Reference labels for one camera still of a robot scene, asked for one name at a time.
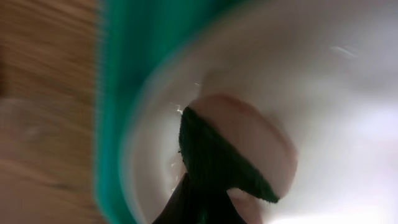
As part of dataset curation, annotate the teal plastic tray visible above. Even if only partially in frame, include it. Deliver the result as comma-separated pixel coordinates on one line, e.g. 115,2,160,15
93,0,240,223

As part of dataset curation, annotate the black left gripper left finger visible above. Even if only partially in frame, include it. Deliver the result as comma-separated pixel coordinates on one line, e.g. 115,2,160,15
152,174,199,224

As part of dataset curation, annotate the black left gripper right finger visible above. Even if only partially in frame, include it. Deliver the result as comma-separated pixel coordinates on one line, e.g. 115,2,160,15
214,192,246,224

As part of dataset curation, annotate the white plate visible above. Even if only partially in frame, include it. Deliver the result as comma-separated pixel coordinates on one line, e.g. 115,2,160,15
121,0,397,223

